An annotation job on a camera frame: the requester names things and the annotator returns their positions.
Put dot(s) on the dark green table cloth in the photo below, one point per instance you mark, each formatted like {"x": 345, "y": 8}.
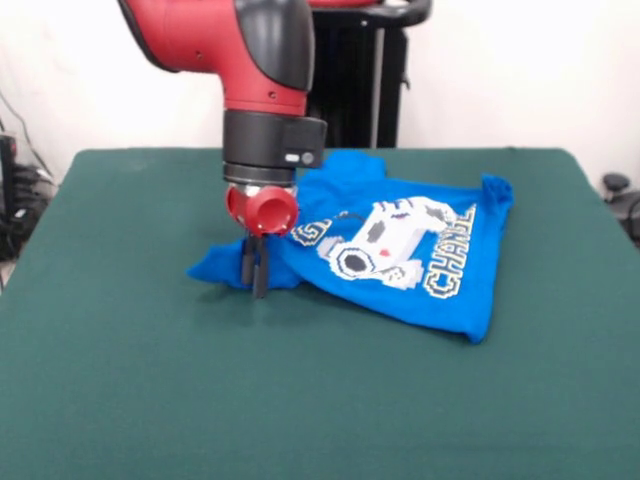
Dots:
{"x": 100, "y": 375}

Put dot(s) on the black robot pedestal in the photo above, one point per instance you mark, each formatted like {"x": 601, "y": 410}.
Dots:
{"x": 370, "y": 90}

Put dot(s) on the black electronics box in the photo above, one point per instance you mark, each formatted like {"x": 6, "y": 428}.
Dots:
{"x": 7, "y": 170}

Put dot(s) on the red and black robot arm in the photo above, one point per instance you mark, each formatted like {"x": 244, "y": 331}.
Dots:
{"x": 240, "y": 75}

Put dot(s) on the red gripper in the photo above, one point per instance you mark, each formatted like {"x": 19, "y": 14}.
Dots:
{"x": 265, "y": 212}

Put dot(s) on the blue t-shirt with white print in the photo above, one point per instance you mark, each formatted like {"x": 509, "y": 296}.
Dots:
{"x": 400, "y": 280}

